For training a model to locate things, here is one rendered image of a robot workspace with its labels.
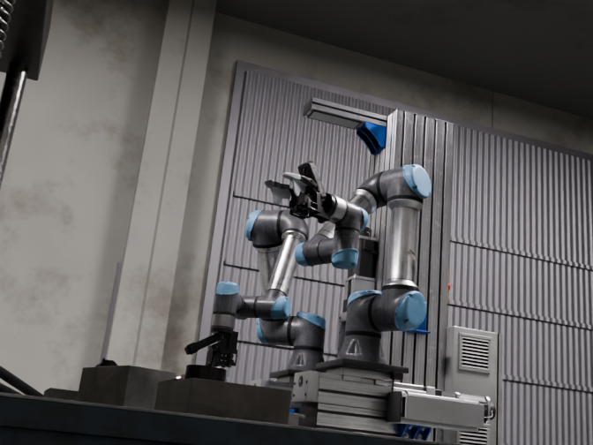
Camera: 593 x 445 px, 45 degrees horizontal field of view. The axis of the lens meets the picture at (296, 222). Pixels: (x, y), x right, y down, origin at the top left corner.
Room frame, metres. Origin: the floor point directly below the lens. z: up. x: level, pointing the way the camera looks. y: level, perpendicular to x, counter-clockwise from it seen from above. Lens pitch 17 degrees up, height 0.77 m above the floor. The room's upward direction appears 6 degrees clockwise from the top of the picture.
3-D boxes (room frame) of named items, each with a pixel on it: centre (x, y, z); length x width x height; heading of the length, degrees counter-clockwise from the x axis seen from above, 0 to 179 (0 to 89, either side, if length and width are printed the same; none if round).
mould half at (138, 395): (1.87, 0.22, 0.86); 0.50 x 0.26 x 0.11; 128
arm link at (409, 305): (2.17, -0.34, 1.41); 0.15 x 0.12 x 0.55; 44
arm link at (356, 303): (2.26, -0.25, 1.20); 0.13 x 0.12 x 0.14; 44
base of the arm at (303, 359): (2.74, -0.10, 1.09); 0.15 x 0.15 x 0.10
